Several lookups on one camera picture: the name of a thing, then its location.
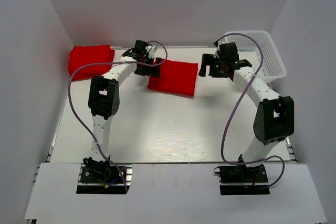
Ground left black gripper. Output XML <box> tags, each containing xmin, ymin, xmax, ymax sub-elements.
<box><xmin>134</xmin><ymin>55</ymin><xmax>161</xmax><ymax>78</ymax></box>

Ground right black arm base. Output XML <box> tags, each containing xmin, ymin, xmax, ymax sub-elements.
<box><xmin>214</xmin><ymin>165</ymin><xmax>270</xmax><ymax>196</ymax></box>

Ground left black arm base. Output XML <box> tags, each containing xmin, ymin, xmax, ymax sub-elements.
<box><xmin>76</xmin><ymin>164</ymin><xmax>132</xmax><ymax>195</ymax></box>

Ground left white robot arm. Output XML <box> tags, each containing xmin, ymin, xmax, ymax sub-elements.
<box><xmin>85</xmin><ymin>40</ymin><xmax>167</xmax><ymax>182</ymax></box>

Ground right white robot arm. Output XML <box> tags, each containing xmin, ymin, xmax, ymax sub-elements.
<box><xmin>198</xmin><ymin>42</ymin><xmax>295</xmax><ymax>182</ymax></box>

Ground folded red t shirt stack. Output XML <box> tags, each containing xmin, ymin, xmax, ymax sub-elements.
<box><xmin>68</xmin><ymin>45</ymin><xmax>115</xmax><ymax>81</ymax></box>

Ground white plastic basket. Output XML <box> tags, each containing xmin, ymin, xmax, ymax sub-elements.
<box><xmin>222</xmin><ymin>30</ymin><xmax>287</xmax><ymax>83</ymax></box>

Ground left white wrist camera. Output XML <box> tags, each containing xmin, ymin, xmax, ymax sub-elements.
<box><xmin>145</xmin><ymin>45</ymin><xmax>157</xmax><ymax>59</ymax></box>

